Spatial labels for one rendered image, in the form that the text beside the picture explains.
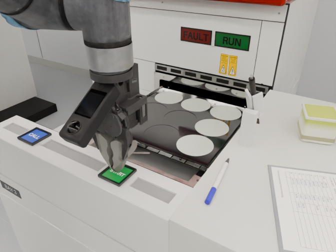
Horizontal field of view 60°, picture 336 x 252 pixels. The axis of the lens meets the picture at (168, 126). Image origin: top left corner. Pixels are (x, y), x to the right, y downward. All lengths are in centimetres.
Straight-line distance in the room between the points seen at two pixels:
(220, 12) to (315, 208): 66
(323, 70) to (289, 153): 186
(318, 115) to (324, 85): 183
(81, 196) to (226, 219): 31
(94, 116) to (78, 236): 40
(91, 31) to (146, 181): 30
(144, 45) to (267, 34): 47
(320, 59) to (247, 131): 187
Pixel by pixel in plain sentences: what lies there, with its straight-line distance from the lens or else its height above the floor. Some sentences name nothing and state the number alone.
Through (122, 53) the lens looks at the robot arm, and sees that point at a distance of 46.
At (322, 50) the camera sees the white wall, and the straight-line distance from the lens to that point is 248.
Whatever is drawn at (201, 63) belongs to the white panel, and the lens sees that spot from 106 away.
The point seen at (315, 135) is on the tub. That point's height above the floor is 99.
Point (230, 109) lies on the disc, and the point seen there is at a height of 90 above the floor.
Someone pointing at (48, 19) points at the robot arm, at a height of 126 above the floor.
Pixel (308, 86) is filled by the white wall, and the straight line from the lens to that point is 257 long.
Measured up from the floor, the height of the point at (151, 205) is 96.
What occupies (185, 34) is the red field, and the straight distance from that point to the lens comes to 106.
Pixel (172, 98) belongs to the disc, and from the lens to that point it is 104.
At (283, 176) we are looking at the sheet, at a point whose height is 97.
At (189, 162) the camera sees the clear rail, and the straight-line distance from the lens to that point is 72.
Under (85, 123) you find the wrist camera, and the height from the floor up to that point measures 112.
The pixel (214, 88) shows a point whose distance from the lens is 106.
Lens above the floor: 135
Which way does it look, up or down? 31 degrees down
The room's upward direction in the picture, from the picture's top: straight up
